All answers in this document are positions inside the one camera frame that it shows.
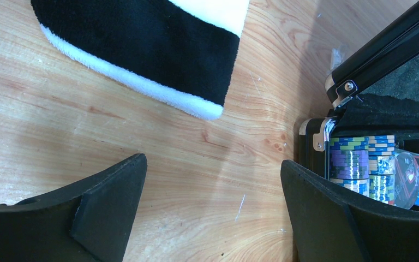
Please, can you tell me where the black white striped cloth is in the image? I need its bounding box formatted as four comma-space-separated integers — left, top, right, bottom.
31, 0, 249, 120

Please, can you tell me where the black poker set case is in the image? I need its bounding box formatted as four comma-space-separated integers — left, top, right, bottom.
298, 1, 419, 178

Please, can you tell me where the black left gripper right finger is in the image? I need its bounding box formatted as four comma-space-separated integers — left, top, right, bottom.
280, 160, 419, 261

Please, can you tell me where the black triangular heart token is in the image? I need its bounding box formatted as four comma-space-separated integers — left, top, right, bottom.
393, 149, 419, 210

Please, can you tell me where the multicolour chip row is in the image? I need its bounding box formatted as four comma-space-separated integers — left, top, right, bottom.
368, 135, 396, 205

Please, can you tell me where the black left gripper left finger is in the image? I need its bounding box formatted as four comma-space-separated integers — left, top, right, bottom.
0, 154, 147, 261

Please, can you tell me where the purple chip row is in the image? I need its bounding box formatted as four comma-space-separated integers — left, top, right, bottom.
329, 137, 369, 196

